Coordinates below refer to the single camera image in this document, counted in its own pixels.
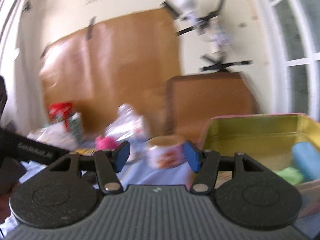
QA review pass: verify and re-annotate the black tape cross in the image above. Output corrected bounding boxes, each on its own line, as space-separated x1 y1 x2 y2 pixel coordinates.
199 54 253 73

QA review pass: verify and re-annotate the small yellow card pack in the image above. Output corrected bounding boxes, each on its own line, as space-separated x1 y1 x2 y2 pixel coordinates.
75 148 96 156

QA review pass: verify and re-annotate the red snack bag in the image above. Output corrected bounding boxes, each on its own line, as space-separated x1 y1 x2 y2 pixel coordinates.
49 102 74 131

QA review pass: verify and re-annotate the blue striped tablecloth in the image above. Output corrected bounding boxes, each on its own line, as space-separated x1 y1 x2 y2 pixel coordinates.
1 152 319 239

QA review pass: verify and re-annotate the window frame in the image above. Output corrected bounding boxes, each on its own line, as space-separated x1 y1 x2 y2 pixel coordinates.
254 0 319 120

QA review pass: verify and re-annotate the white power strip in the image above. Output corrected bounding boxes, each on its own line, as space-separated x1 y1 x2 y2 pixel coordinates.
174 0 231 53

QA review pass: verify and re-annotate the blue plastic case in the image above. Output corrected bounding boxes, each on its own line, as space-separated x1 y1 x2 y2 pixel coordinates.
291 141 319 181

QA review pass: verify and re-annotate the wood pattern wall sheet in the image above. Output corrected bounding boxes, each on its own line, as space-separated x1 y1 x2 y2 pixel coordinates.
39 9 181 136

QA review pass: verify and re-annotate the brown woven chair back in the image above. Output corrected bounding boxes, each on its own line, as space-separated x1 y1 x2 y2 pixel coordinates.
164 72 258 141

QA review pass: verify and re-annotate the plastic bag with paper cups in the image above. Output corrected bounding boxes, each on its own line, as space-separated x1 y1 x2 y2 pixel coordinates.
105 103 151 144

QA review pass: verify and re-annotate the green drink carton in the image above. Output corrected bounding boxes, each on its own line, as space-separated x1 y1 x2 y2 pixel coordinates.
69 112 84 142

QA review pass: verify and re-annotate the white peanut can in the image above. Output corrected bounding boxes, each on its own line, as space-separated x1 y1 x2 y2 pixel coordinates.
145 135 185 169

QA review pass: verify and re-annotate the white tissue paper pack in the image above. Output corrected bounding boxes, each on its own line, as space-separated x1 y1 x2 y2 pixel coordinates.
27 123 79 151

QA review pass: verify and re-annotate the green cloth glove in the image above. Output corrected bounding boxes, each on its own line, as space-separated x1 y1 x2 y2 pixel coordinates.
274 167 304 186

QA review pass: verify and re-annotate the pink macaron tin box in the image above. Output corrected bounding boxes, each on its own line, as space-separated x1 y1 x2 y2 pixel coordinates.
196 113 320 218

